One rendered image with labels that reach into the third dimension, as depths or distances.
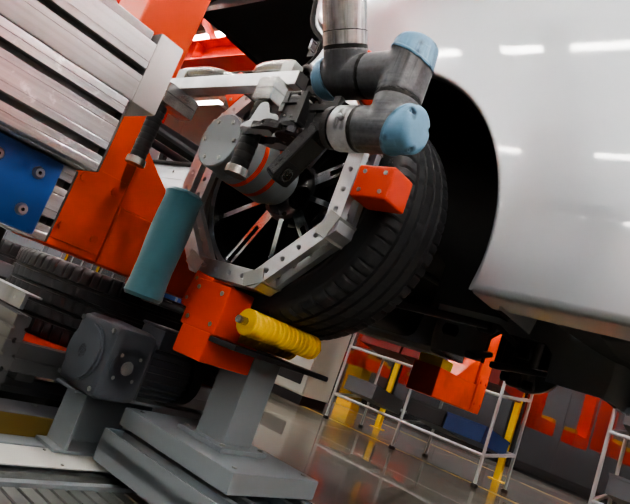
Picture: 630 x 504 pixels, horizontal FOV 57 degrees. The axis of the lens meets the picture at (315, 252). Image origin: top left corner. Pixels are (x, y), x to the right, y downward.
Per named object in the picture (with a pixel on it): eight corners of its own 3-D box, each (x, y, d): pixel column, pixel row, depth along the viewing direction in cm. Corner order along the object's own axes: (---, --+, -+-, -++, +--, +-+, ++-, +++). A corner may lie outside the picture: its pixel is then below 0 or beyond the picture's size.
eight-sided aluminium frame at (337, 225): (326, 314, 116) (411, 80, 126) (307, 305, 111) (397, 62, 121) (169, 267, 151) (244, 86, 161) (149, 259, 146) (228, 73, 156)
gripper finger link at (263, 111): (250, 105, 108) (290, 109, 103) (238, 133, 107) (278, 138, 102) (241, 96, 105) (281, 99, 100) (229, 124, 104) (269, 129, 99)
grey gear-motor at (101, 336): (195, 477, 157) (243, 354, 163) (56, 465, 126) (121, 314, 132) (157, 451, 168) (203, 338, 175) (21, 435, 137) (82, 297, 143)
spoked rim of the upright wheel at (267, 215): (237, 273, 173) (360, 344, 139) (180, 245, 155) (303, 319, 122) (316, 127, 176) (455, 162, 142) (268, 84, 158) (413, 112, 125)
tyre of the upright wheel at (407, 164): (211, 287, 178) (369, 389, 134) (151, 261, 160) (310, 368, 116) (311, 101, 181) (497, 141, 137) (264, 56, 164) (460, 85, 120)
